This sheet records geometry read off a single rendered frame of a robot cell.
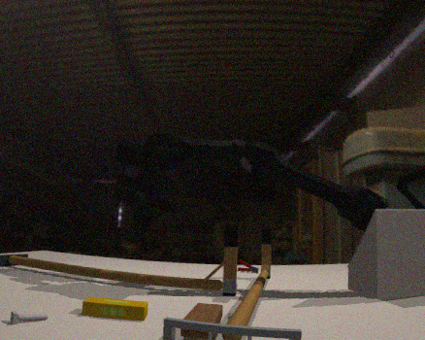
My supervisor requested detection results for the brown rectangular block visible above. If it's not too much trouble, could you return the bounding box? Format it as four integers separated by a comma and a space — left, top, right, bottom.
180, 303, 222, 340

